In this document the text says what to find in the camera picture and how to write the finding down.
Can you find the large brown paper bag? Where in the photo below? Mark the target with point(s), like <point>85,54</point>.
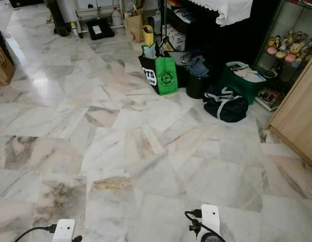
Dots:
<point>2,65</point>

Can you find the black floor stand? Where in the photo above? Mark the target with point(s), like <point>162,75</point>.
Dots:
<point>57,21</point>

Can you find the black floor scale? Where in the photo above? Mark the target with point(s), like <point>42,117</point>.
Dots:
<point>99,29</point>

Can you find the white metal rack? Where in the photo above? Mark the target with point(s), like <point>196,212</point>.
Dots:
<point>95,10</point>

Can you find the clear plastic bottle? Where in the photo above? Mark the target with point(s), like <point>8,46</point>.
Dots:
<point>116,18</point>

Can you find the black bag with white print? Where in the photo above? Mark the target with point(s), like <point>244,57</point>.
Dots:
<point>148,74</point>

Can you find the small brown paper bag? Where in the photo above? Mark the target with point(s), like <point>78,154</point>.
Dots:
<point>133,27</point>

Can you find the yellow cylinder container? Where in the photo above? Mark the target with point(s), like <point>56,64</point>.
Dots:
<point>147,36</point>

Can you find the green shopping bag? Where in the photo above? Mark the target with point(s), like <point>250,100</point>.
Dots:
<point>167,77</point>

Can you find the white cardboard box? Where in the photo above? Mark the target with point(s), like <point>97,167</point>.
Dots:
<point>176,38</point>

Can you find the black round bin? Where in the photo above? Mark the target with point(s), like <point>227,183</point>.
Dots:
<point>195,85</point>

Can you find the blue denim clothing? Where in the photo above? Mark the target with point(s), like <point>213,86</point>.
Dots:
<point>197,64</point>

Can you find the navy duffel bag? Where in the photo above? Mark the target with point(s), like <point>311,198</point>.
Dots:
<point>225,106</point>

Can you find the black cabinet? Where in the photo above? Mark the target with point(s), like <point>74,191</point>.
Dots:
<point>219,43</point>

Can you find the dark green tote bag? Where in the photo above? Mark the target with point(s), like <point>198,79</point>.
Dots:
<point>237,84</point>

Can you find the white lace cloth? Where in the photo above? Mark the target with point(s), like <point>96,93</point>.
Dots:
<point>229,10</point>

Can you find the light wooden cabinet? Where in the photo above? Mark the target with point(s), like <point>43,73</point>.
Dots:
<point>297,116</point>

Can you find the plush toy pile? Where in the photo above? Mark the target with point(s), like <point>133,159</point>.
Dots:
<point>293,50</point>

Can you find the glass display cabinet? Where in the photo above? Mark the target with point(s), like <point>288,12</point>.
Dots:
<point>284,20</point>

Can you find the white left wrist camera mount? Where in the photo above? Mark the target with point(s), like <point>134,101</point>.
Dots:
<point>64,231</point>

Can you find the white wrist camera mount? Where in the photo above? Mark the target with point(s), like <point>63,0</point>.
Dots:
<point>210,217</point>
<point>64,231</point>

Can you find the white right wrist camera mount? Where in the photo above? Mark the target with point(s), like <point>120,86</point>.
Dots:
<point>210,217</point>

